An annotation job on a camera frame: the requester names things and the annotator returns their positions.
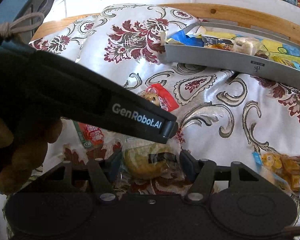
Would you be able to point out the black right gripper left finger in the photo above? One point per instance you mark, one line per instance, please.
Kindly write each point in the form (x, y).
(102, 174)

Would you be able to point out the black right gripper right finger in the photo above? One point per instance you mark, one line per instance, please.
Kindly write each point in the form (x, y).
(201, 173)

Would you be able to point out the red green small snack packet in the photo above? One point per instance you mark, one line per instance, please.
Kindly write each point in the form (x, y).
(90, 136)

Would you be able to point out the clear round biscuit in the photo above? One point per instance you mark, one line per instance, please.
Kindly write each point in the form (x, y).
(147, 160)

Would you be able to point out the clear blue tofu snack packet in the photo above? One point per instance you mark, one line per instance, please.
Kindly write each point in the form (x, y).
(280, 169)

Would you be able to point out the red-top quail egg packet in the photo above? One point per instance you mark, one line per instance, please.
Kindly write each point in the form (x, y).
(159, 96)

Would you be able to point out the gold duck heart snack packet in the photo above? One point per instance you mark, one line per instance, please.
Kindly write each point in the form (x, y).
(221, 46)

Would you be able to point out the white rice cracker pack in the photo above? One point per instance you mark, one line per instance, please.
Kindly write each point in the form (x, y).
(246, 45)

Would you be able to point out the person's left hand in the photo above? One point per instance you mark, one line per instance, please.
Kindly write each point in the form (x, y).
(19, 156)

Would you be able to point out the floral white red bed cover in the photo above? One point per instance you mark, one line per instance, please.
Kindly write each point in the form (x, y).
(223, 115)

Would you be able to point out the grey tray with cartoon lining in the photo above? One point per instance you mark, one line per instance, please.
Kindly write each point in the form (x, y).
(278, 60)

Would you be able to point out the dark blue snack packet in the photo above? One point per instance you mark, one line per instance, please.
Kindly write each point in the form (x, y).
(213, 41)

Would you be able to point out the wooden bed frame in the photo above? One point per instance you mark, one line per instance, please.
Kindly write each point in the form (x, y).
(243, 17)

